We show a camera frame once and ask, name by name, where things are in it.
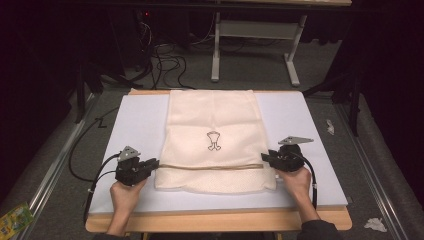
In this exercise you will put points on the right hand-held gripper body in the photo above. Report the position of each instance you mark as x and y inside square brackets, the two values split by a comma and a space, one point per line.
[288, 160]

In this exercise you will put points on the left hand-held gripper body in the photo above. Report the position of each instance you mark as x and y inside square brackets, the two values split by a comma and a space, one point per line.
[130, 170]

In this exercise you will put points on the cream mesh cloth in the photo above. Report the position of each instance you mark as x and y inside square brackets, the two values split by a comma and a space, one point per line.
[213, 116]

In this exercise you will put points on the person's left hand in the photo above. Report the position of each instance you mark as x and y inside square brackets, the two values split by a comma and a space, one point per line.
[125, 196]

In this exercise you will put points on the person's right hand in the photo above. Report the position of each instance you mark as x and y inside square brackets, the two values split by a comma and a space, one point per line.
[299, 186]

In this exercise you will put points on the white foam mat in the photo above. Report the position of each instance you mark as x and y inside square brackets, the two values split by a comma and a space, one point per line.
[140, 123]

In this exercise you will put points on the crumpled white paper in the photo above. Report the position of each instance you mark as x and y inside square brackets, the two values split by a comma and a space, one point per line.
[376, 225]
[330, 127]

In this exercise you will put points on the wooden table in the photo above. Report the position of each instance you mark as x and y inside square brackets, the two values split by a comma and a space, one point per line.
[216, 223]

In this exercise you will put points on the black metal stand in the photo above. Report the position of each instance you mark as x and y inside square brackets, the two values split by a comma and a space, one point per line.
[83, 90]
[355, 100]

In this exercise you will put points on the green yellow packet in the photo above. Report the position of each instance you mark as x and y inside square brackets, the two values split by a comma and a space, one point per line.
[15, 221]

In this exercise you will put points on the metal floor rail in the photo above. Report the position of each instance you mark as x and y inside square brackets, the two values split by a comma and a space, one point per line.
[370, 173]
[53, 170]

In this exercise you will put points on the white metal desk frame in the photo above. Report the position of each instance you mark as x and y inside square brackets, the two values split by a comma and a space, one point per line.
[256, 29]

